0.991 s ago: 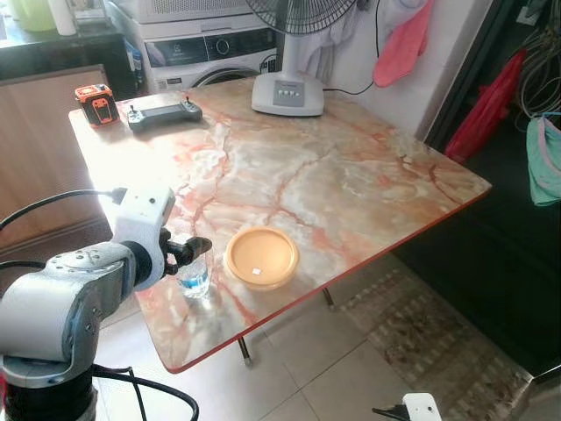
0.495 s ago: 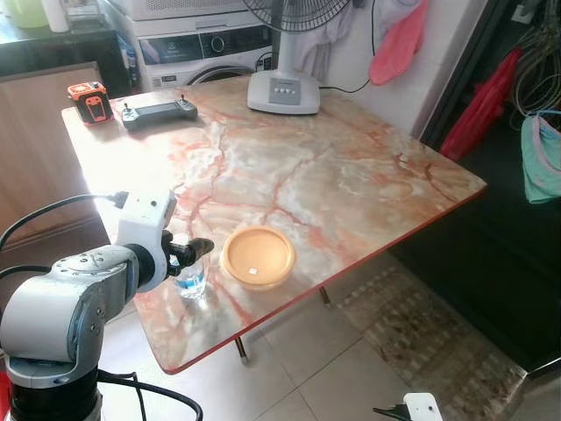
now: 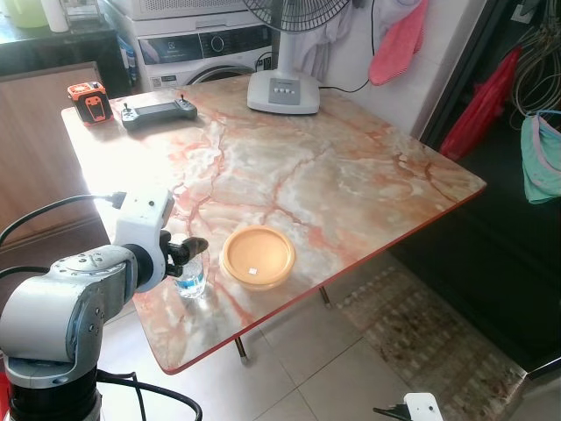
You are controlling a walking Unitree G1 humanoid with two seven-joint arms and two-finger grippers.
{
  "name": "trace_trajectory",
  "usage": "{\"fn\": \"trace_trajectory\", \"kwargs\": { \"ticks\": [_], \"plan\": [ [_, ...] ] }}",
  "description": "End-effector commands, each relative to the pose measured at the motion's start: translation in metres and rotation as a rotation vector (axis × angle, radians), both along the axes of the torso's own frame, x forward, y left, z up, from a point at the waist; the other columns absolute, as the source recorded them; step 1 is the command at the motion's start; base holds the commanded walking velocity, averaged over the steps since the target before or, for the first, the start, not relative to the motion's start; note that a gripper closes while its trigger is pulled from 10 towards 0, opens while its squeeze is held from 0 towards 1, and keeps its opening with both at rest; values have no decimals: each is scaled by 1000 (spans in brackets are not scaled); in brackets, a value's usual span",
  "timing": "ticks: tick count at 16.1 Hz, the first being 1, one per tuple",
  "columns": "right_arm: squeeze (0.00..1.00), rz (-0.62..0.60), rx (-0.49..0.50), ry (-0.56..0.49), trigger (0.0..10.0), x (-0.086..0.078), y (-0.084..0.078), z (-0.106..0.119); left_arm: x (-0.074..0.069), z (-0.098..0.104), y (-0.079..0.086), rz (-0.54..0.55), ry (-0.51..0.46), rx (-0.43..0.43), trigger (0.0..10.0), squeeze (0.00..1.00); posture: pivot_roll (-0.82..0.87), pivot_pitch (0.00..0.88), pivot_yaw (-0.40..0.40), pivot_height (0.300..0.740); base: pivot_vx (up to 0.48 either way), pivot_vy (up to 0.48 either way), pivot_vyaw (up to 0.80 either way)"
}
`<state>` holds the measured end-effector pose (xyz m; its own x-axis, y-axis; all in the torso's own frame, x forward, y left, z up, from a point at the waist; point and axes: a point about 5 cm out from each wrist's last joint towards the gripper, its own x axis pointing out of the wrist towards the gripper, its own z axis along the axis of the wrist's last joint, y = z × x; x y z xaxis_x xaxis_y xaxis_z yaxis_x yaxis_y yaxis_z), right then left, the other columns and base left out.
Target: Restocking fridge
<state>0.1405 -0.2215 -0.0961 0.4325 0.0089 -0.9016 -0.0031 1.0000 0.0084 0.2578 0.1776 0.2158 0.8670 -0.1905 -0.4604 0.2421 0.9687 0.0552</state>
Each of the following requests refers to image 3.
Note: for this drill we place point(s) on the orange and black box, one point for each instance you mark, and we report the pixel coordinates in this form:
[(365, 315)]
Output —
[(88, 103)]

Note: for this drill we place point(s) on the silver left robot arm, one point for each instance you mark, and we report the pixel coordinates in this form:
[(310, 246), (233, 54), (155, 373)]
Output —
[(53, 303)]

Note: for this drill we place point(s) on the white plastic bottle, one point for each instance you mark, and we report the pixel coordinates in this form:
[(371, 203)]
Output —
[(55, 15)]

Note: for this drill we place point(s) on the metal table leg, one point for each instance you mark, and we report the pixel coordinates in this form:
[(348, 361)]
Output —
[(325, 296), (243, 351)]

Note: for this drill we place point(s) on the white washing machine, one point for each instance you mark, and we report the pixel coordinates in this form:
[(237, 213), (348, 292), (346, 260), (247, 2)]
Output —
[(193, 48)]

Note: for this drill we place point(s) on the teal hanging cloth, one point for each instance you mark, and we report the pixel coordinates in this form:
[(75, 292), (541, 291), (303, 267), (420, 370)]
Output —
[(542, 162)]

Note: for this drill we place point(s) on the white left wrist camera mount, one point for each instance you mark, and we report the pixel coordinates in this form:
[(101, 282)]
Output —
[(142, 219)]

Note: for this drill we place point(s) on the clear blue-label water bottle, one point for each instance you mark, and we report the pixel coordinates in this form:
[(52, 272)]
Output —
[(191, 279)]

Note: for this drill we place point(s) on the round orange plastic bowl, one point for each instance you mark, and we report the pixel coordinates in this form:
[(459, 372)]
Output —
[(258, 257)]

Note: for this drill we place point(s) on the patterned beige floor rug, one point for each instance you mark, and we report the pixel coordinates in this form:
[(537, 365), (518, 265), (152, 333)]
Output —
[(429, 342)]

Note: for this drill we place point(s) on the black remote controller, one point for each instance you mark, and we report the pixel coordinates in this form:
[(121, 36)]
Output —
[(158, 112)]

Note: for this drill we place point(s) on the white table fan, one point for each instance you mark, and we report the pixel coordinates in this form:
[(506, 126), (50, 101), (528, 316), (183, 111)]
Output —
[(283, 88)]

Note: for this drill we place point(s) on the white hanging cloth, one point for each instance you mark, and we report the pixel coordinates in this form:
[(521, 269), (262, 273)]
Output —
[(329, 35)]

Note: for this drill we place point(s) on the brown wooden cabinet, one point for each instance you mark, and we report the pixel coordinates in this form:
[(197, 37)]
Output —
[(35, 149)]

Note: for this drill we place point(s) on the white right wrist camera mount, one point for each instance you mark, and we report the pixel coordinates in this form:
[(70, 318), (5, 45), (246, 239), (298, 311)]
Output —
[(423, 409)]

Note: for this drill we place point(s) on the green plastic basin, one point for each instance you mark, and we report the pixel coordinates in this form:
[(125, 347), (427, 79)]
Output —
[(22, 10)]

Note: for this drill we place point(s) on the red hanging bag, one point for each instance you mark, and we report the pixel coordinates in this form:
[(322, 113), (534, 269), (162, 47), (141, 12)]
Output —
[(480, 110)]

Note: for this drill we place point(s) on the pink hanging cloth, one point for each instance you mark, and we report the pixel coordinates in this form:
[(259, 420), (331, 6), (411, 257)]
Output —
[(399, 48)]

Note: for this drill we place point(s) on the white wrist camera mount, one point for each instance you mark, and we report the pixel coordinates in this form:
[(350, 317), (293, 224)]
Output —
[(142, 219), (423, 409)]

